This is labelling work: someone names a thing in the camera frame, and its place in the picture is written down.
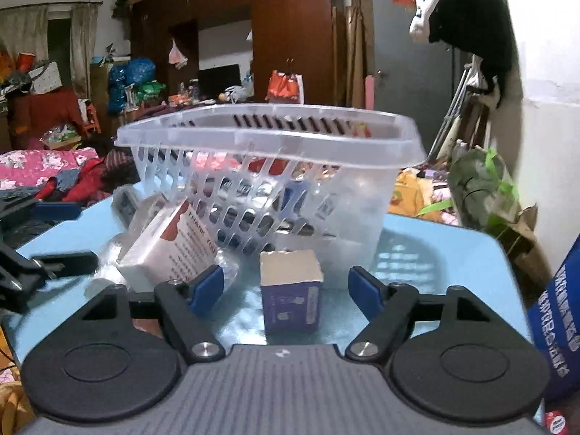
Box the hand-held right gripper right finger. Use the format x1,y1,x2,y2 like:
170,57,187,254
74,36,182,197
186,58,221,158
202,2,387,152
344,266,493,364

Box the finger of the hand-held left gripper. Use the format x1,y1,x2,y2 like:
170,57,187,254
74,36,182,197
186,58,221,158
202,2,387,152
28,202,83,223
29,251,100,280

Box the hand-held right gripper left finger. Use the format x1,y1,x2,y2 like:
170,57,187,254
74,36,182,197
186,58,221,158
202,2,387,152
82,264,226,364

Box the white box with red label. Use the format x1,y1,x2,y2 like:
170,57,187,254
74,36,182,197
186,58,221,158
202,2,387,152
116,199,219,291

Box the white plastic basket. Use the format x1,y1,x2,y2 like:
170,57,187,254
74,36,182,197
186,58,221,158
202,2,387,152
113,103,428,293

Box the purple box with white icons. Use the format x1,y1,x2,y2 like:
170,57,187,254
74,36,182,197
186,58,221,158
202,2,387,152
259,249,325,335

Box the pink floral blanket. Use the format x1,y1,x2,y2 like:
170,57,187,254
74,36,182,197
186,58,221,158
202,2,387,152
0,147,101,191

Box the grey packet in clear plastic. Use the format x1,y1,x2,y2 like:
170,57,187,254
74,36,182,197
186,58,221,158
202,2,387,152
111,186,154,228

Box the yellow bag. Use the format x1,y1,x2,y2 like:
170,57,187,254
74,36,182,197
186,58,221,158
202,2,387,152
389,167,432,219

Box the dotted gift bag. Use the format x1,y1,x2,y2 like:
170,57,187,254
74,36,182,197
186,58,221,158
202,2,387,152
28,61,62,95

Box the blue plastic bags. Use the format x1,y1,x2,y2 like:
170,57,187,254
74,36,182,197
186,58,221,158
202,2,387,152
107,57,157,115

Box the green printed plastic bag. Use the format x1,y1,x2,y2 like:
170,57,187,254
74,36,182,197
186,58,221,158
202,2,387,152
135,80,166,103

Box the green and white shopping bag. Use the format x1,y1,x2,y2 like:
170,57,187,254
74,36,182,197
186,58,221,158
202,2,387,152
446,146,523,237

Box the brown paper bag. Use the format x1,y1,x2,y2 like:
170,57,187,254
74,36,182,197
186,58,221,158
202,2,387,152
495,205,552,282

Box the beige curtains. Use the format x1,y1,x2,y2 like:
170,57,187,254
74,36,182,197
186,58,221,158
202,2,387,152
0,2,99,100

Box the blue tote bag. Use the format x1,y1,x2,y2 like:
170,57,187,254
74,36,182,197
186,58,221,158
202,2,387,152
526,235,580,405

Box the white hanging plastic bag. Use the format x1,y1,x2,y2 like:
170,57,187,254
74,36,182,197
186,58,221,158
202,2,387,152
168,38,189,70

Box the metal crutches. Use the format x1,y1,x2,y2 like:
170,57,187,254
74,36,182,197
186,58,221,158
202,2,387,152
428,57,483,161

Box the black monitor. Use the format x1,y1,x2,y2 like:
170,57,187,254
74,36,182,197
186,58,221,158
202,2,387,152
198,64,243,100

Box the orange bag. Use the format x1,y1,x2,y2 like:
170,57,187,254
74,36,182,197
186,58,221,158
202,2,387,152
265,70,304,105

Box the red printed bag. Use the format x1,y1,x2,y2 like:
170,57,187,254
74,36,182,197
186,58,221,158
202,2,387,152
544,410,572,435

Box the grey door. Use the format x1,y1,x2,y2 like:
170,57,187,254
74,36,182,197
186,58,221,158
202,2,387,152
361,0,464,146

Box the wooden boards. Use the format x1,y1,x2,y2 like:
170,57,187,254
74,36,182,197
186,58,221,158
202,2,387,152
345,0,365,108

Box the brown wooden wardrobe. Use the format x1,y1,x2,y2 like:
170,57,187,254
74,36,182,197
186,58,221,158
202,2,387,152
129,0,347,109

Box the white and black hanging garment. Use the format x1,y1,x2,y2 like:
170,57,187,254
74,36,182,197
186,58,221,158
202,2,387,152
409,0,518,110

